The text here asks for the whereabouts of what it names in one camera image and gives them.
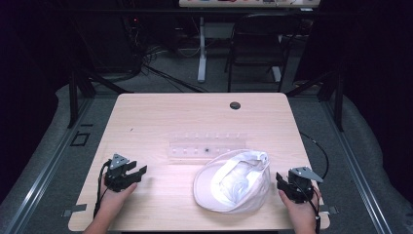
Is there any black chair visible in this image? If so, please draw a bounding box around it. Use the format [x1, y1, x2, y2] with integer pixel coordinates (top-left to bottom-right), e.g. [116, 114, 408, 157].
[223, 13, 305, 94]

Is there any bundle of floor cables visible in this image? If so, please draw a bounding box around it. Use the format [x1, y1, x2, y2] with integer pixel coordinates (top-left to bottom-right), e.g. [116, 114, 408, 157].
[123, 16, 208, 94]

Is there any person's right hand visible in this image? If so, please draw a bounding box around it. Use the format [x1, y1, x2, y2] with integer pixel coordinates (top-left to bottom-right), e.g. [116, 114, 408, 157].
[278, 186, 323, 226]

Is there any clear plastic rack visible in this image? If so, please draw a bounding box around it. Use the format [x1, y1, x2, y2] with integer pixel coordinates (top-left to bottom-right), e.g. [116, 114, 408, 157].
[167, 131, 248, 161]

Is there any left hand-held gripper cable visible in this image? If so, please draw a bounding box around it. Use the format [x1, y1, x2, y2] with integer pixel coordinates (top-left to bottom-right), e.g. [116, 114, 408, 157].
[93, 159, 113, 218]

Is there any thin black cable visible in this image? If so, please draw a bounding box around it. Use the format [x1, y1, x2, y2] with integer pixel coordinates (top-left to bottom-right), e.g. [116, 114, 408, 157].
[299, 131, 330, 180]

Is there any right hand-held gripper cable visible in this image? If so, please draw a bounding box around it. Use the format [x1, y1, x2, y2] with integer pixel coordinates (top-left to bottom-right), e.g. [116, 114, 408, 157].
[291, 179, 322, 234]

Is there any white cap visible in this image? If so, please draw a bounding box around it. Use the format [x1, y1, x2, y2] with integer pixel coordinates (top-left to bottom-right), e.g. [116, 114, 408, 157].
[192, 148, 273, 215]

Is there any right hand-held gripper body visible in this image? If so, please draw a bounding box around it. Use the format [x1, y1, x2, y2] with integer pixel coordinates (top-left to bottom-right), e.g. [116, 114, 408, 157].
[284, 166, 324, 205]

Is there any black metal stand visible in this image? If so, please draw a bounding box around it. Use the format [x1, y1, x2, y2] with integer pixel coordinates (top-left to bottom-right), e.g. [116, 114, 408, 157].
[66, 69, 134, 130]
[285, 69, 345, 133]

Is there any hand-held gripper cable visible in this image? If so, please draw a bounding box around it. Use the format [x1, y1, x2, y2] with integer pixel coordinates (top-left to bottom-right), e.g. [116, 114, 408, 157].
[291, 179, 322, 234]
[93, 159, 113, 218]

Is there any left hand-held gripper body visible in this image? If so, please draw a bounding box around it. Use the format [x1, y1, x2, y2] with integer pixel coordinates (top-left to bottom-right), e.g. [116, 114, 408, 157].
[103, 153, 138, 193]

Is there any person's left hand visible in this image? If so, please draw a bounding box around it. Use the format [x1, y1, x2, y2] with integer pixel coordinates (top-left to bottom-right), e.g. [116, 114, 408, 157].
[97, 176, 138, 216]

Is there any grey metal bracket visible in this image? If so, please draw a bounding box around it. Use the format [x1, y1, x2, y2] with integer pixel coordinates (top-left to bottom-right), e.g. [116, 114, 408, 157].
[61, 203, 88, 218]
[319, 205, 340, 216]

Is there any white desk with leg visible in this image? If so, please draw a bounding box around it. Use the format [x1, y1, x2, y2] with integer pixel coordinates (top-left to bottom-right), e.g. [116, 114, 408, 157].
[178, 0, 321, 84]

